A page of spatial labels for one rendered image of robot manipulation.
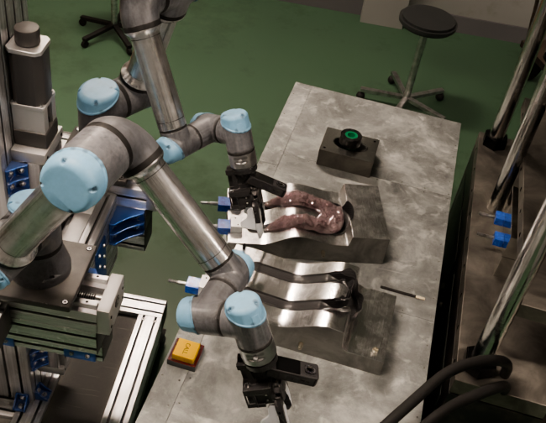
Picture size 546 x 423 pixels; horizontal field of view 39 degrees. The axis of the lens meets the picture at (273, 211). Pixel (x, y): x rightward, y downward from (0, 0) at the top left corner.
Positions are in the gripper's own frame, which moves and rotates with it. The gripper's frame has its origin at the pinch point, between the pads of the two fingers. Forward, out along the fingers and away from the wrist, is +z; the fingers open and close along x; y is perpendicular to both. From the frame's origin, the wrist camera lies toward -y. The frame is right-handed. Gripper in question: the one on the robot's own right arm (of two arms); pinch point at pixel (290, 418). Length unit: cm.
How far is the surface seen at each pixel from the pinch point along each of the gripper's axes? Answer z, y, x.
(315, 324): 8.6, -4.0, -39.2
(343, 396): 25.2, -8.3, -27.9
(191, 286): 2, 31, -55
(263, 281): 5, 11, -56
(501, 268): 34, -60, -82
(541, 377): 45, -63, -45
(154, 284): 64, 78, -140
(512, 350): 42, -57, -53
